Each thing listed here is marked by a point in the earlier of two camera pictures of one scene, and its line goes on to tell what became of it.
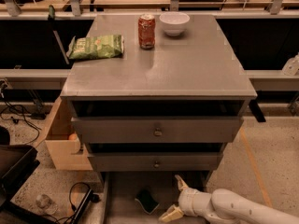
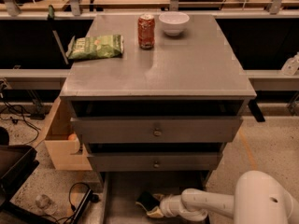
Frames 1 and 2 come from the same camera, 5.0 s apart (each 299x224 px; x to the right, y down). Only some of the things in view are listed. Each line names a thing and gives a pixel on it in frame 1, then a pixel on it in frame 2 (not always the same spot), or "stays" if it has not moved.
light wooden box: [65, 152] stays
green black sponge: [149, 203] stays
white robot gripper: [189, 199] → [168, 205]
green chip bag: [97, 47] stays
